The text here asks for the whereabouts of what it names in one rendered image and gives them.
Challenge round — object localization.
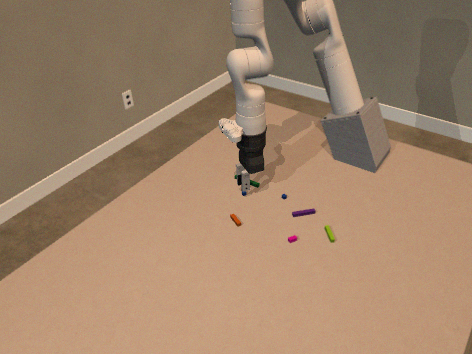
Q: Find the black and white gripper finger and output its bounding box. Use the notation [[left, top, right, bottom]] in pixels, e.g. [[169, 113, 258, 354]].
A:
[[236, 163, 245, 186], [241, 170, 250, 192]]

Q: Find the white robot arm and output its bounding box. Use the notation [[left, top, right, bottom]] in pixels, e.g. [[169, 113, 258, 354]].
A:
[[226, 0, 364, 117]]

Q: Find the orange rod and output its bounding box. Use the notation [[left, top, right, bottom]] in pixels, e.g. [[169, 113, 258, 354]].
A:
[[230, 213, 241, 227]]

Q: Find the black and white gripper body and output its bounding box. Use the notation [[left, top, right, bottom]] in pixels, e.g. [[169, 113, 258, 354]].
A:
[[219, 111, 267, 174]]

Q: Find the purple rod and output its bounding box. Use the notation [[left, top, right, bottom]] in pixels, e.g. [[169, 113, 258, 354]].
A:
[[292, 209, 315, 217]]

